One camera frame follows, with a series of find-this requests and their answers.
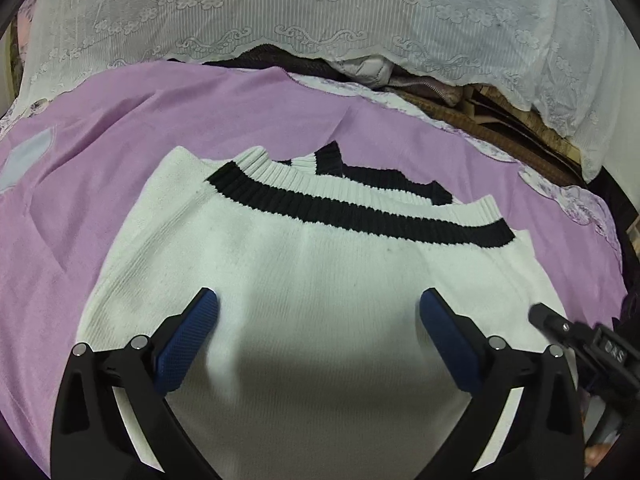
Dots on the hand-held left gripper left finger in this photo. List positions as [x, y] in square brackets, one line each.
[187, 345]

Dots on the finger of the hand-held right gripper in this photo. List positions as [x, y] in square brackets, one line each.
[555, 322]

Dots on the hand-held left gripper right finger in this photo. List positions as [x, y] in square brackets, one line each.
[447, 345]

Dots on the white sweater with black trim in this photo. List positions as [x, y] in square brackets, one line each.
[320, 310]

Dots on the brown cardboard sheets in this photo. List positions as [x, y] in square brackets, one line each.
[525, 130]

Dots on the purple bed sheet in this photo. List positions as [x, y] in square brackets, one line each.
[100, 160]

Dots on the light blue cloth patch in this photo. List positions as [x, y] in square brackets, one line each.
[27, 157]

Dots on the pink zippered garment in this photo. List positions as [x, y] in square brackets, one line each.
[425, 91]

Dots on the white padded garment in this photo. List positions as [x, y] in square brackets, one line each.
[362, 70]

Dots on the dark brown cloth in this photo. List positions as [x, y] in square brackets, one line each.
[270, 57]

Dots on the white lace cloth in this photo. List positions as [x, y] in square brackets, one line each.
[350, 5]

